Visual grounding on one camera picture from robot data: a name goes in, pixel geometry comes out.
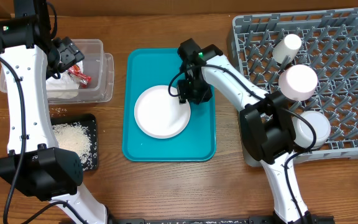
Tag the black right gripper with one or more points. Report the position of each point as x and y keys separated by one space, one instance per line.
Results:
x=184 y=95

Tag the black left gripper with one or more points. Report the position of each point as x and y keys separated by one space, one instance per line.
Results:
x=69 y=53

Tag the red snack wrapper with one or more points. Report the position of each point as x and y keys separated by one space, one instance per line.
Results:
x=76 y=73

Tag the large white plate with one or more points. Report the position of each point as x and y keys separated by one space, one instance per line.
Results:
x=159 y=113

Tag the pale green cup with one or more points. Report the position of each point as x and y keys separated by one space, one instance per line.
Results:
x=288 y=46

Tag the pink plastic bowl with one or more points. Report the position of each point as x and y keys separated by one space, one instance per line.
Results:
x=298 y=83

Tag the grey small saucer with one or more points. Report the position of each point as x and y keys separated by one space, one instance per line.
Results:
x=304 y=135

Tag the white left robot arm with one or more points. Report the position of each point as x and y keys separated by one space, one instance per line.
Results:
x=35 y=165

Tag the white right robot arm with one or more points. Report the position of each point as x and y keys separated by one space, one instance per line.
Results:
x=266 y=126

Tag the clear plastic waste bin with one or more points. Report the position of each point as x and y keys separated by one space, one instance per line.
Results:
x=97 y=64

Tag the grey dishwasher rack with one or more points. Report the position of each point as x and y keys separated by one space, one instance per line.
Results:
x=329 y=46

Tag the teal plastic serving tray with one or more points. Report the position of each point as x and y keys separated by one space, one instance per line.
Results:
x=197 y=142

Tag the scattered rice grains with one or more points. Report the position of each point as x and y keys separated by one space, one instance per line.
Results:
x=58 y=112

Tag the black plastic tray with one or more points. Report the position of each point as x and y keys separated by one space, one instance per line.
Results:
x=87 y=119

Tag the pile of white rice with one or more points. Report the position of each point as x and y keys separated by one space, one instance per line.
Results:
x=78 y=138

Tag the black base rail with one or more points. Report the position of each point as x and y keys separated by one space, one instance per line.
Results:
x=250 y=220

